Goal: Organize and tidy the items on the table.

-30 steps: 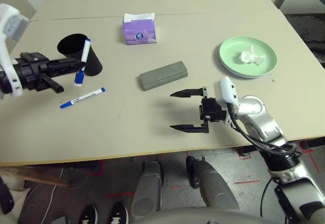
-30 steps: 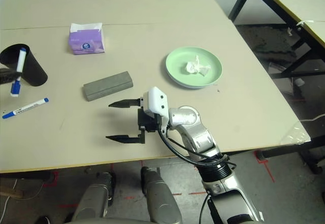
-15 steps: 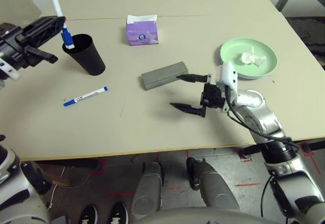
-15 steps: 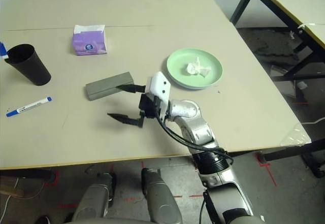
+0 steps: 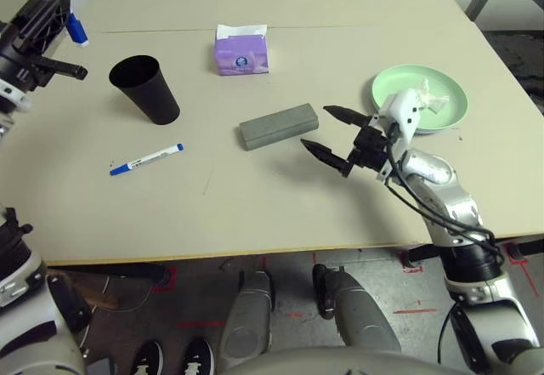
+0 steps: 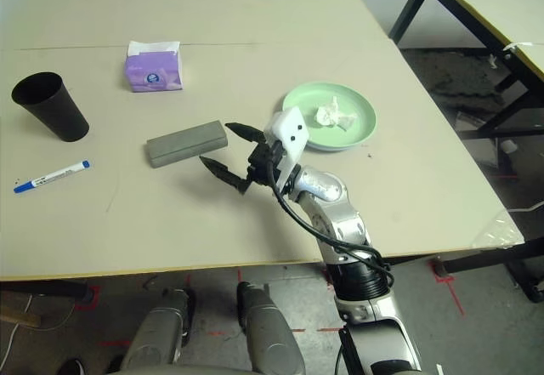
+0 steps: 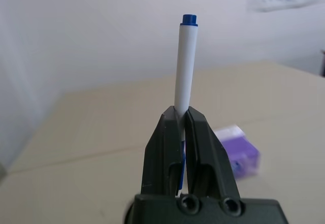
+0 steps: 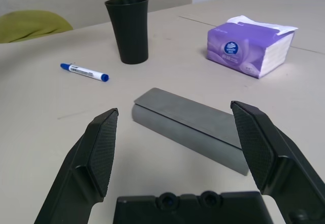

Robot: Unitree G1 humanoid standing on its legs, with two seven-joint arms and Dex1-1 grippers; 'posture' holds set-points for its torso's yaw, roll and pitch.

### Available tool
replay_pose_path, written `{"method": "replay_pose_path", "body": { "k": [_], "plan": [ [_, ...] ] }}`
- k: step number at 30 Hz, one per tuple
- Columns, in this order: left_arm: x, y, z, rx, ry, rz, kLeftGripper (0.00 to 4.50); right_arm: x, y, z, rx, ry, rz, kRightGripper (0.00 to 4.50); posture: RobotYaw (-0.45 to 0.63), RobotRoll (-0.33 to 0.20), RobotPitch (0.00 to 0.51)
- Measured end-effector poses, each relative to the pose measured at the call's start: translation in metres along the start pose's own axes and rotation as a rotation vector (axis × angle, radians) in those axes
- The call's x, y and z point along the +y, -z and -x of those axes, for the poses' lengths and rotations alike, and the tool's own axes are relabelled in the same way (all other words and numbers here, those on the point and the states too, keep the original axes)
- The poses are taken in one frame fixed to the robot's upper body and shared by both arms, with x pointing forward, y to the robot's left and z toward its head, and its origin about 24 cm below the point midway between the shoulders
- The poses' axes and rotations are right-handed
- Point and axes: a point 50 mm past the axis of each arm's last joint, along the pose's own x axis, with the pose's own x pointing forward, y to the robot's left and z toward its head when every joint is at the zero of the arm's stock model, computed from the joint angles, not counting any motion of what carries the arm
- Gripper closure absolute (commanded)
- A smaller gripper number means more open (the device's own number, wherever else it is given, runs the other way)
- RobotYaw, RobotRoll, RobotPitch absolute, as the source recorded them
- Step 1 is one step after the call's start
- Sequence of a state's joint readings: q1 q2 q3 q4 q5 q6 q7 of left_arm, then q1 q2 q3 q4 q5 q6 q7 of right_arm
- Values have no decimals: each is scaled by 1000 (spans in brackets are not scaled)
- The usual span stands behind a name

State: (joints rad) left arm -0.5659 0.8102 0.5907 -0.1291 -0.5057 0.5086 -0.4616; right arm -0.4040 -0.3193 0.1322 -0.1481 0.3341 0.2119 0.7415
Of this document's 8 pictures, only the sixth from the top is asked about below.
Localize white tissue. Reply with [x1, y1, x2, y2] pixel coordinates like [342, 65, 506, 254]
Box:
[314, 96, 357, 133]

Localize white floor cable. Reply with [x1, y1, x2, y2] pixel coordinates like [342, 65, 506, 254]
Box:
[8, 293, 73, 375]

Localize grey robot leg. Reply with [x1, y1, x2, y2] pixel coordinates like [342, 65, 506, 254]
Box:
[121, 287, 196, 372]
[235, 281, 305, 375]

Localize side table with metal frame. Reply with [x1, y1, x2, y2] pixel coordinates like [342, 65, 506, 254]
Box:
[388, 0, 544, 304]

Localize clear plastic film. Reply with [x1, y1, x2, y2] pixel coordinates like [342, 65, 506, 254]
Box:
[469, 208, 526, 248]

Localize grey robot right leg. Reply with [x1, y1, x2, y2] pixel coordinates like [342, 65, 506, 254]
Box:
[235, 281, 305, 375]

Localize grey robot left leg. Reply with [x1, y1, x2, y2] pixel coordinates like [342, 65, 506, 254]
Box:
[121, 287, 196, 372]

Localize black sneaker with white laces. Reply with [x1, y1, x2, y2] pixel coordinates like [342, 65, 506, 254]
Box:
[59, 357, 86, 375]

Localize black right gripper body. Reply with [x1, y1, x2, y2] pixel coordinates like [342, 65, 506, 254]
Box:
[246, 139, 281, 188]

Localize green plate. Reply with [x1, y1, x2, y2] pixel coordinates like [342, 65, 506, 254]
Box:
[282, 81, 378, 149]

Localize wooden plank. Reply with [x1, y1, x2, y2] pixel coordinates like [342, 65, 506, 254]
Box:
[0, 309, 42, 327]

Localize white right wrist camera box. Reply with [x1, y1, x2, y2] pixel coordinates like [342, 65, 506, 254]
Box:
[262, 106, 310, 189]

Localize white cable under side table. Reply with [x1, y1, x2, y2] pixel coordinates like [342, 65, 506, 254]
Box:
[507, 202, 544, 214]

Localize grey glasses case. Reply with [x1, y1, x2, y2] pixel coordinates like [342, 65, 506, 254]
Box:
[145, 120, 230, 169]

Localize purple tissue pack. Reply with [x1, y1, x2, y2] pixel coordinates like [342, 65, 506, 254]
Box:
[124, 40, 184, 94]

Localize black plastic cup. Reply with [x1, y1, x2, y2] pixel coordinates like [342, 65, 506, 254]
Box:
[11, 71, 90, 143]

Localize white zip tie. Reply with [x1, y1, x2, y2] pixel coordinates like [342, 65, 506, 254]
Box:
[488, 41, 535, 68]

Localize flat cardboard box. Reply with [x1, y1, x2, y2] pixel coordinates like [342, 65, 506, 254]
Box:
[455, 111, 485, 132]

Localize white marker with blue cap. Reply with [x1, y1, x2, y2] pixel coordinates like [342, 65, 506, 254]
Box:
[13, 160, 91, 194]

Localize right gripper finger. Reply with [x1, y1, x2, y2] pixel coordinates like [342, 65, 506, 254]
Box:
[224, 122, 267, 143]
[199, 156, 252, 196]

